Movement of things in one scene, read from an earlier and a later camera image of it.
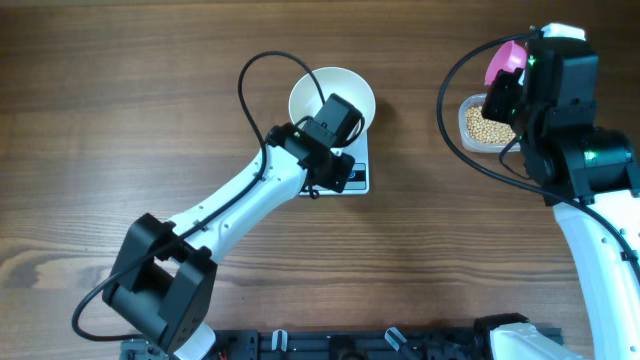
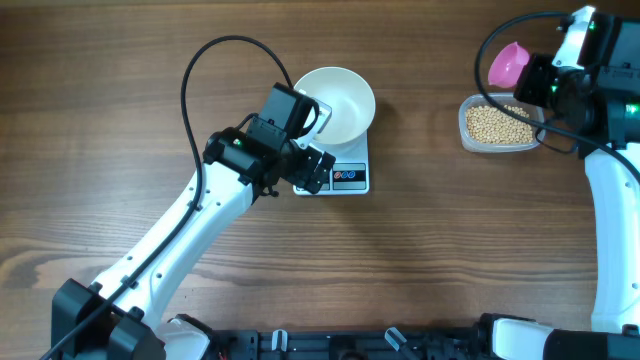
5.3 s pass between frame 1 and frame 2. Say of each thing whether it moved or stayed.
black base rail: stayed
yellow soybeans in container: stayed
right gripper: moved
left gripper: moved
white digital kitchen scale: stayed
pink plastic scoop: stayed
